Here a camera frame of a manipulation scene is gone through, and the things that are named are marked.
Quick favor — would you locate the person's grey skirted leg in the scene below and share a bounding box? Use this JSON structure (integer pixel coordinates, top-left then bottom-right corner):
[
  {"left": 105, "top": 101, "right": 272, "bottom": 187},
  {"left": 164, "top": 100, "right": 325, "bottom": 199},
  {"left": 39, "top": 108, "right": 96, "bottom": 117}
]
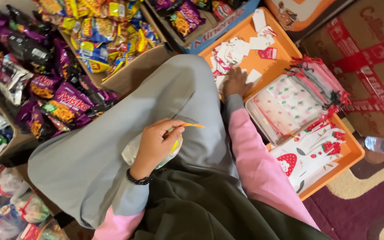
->
[{"left": 27, "top": 54, "right": 246, "bottom": 230}]

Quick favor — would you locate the clear gift pouch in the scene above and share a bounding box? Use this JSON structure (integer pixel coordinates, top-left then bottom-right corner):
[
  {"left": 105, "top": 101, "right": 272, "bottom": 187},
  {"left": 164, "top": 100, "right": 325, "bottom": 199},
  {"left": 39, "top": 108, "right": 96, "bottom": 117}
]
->
[{"left": 122, "top": 128, "right": 183, "bottom": 170}]

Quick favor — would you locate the bundle of red-string drawstring pouches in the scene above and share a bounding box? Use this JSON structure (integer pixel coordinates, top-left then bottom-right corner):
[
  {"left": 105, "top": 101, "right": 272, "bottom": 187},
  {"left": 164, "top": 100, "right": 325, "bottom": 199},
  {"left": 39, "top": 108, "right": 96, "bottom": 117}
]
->
[{"left": 285, "top": 55, "right": 351, "bottom": 112}]

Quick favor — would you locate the person's right hand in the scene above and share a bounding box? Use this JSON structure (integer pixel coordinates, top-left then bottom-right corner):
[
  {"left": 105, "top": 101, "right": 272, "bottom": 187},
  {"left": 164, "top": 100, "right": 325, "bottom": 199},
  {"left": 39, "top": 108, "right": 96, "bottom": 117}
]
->
[{"left": 223, "top": 66, "right": 253, "bottom": 99}]

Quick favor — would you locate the maroon and beige rug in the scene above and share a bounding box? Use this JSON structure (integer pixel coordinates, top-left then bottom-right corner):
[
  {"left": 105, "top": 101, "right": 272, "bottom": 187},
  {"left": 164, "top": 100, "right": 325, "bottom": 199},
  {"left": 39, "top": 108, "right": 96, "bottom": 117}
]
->
[{"left": 303, "top": 117, "right": 384, "bottom": 240}]

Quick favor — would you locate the heap of filled gift bags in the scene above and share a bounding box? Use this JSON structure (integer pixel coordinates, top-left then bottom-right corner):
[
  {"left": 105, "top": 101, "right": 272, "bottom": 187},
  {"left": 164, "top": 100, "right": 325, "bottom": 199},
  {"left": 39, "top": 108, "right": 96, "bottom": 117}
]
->
[{"left": 0, "top": 166, "right": 70, "bottom": 240}]

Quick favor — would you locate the clear container of printed pouches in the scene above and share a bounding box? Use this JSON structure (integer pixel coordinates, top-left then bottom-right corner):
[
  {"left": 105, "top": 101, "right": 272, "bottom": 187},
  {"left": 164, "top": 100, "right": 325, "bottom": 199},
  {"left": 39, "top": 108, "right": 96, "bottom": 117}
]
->
[{"left": 245, "top": 73, "right": 333, "bottom": 147}]

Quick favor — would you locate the stack of strawberry print bags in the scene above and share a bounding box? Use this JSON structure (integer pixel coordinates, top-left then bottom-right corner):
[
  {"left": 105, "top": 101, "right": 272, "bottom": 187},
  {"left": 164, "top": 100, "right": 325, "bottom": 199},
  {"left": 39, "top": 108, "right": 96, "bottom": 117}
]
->
[{"left": 270, "top": 121, "right": 346, "bottom": 196}]

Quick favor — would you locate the black bead bracelet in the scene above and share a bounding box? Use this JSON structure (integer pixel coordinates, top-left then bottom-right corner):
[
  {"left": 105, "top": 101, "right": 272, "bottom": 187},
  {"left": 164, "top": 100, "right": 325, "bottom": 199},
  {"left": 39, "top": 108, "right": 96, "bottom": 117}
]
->
[{"left": 126, "top": 168, "right": 153, "bottom": 186}]

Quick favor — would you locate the carton of purple snack packets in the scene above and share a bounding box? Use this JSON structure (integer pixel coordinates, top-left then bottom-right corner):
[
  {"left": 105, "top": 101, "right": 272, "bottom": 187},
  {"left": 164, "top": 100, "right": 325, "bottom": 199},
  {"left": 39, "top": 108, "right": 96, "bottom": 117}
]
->
[{"left": 0, "top": 4, "right": 120, "bottom": 174}]

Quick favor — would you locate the orange and white board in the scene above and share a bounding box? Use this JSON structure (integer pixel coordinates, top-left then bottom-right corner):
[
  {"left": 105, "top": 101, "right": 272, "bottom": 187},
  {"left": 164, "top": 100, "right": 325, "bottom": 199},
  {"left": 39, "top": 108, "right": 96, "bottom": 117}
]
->
[{"left": 265, "top": 0, "right": 356, "bottom": 33}]

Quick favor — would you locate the orange twist ribbon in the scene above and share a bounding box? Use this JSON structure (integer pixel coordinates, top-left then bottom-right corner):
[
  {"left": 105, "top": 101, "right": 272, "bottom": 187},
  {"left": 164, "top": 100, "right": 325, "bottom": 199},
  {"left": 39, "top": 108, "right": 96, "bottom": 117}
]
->
[{"left": 166, "top": 123, "right": 205, "bottom": 134}]

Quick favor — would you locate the orange plastic tray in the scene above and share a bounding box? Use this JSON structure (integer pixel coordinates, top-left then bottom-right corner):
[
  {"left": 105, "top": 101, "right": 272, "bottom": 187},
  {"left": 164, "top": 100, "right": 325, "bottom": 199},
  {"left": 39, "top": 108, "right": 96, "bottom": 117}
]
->
[{"left": 198, "top": 7, "right": 365, "bottom": 201}]

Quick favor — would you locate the cardboard box with red tape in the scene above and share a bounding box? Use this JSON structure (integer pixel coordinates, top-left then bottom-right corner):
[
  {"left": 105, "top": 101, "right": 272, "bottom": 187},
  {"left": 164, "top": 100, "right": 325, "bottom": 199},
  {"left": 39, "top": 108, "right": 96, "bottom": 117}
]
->
[{"left": 299, "top": 0, "right": 384, "bottom": 142}]

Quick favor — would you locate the person's dark green garment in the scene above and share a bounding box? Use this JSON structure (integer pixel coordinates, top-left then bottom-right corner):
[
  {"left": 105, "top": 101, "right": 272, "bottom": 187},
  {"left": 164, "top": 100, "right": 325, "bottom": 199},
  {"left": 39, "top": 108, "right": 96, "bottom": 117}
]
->
[{"left": 133, "top": 157, "right": 332, "bottom": 240}]

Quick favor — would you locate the blue carton of snack packets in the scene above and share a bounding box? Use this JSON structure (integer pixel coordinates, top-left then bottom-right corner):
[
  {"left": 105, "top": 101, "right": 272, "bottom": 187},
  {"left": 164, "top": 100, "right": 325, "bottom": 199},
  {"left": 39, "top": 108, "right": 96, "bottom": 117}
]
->
[{"left": 144, "top": 0, "right": 261, "bottom": 55}]

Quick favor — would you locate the person's left hand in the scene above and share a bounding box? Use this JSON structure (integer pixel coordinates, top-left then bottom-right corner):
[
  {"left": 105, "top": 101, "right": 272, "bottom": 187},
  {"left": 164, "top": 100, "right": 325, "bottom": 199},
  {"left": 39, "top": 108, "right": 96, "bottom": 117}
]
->
[{"left": 130, "top": 118, "right": 186, "bottom": 181}]

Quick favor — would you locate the carton of yellow snack packets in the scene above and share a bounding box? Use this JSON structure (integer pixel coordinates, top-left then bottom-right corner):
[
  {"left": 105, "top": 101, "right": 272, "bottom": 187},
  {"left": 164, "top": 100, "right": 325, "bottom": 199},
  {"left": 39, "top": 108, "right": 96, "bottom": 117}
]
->
[{"left": 33, "top": 0, "right": 176, "bottom": 98}]

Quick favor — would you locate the pile of white paper tags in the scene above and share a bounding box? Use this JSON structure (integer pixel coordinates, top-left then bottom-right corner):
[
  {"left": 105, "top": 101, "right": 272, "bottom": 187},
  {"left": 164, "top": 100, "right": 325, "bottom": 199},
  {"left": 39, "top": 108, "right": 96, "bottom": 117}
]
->
[{"left": 210, "top": 8, "right": 278, "bottom": 91}]

